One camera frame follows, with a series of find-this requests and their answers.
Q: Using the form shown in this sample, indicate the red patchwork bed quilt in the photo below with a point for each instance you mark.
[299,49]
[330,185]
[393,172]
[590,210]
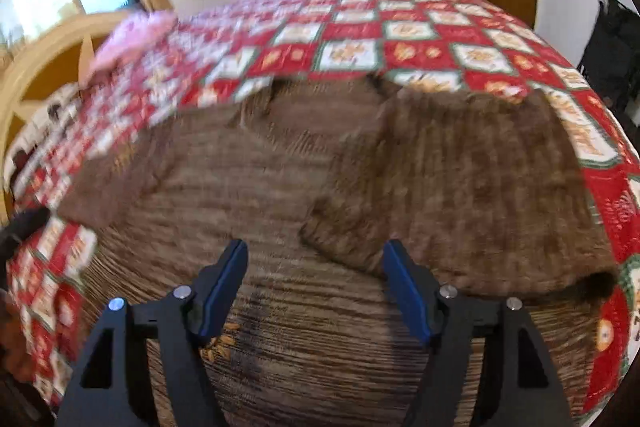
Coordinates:
[227,52]

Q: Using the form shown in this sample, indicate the white grey clothes pile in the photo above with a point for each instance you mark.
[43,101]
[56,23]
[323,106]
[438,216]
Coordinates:
[36,128]

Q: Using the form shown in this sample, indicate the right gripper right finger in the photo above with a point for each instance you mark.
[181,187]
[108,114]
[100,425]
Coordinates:
[518,385]

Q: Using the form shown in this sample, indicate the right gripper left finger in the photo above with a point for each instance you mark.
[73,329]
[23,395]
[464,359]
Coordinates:
[111,382]

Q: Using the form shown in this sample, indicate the pink folded cloth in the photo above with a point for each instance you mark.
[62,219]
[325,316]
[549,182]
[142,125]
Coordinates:
[128,41]

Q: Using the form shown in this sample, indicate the brown knitted sweater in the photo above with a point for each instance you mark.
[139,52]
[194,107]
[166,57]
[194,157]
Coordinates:
[315,177]

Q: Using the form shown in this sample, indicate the wooden bed headboard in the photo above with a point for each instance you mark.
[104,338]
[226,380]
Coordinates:
[59,56]

